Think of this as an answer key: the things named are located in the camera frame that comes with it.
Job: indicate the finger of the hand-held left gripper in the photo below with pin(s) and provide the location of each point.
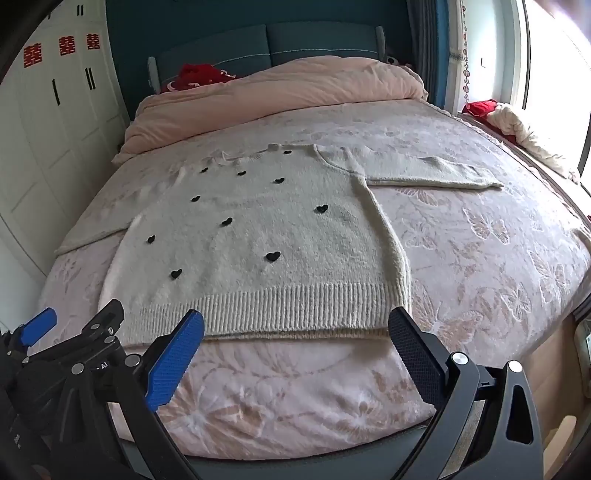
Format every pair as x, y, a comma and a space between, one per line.
106, 323
39, 323

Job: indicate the red cushion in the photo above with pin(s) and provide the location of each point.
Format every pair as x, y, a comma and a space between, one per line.
480, 108

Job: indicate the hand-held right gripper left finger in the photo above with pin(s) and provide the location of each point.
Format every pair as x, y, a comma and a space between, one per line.
176, 364

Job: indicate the bed with pink floral sheet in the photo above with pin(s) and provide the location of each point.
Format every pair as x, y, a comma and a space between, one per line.
485, 277

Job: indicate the window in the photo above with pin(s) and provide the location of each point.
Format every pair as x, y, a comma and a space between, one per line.
554, 55

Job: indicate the red embroidered pillow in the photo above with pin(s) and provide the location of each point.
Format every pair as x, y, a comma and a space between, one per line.
198, 76

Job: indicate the red paper decoration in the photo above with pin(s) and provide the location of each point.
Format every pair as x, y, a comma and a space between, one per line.
32, 56
93, 41
67, 46

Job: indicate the white wardrobe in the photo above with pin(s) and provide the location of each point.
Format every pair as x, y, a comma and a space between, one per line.
55, 138

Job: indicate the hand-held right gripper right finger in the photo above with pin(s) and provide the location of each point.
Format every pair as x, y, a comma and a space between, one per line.
415, 357

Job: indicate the black and white plush toy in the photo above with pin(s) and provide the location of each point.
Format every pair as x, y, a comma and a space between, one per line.
392, 60

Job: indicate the pink duvet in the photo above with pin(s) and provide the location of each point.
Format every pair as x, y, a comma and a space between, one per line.
277, 87

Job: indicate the teal upholstered headboard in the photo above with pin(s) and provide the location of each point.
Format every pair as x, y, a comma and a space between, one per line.
300, 39

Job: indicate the cream knit sweater black hearts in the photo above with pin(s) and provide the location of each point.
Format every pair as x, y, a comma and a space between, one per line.
277, 240

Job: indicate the cream crumpled blanket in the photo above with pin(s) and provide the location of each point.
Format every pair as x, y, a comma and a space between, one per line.
526, 134

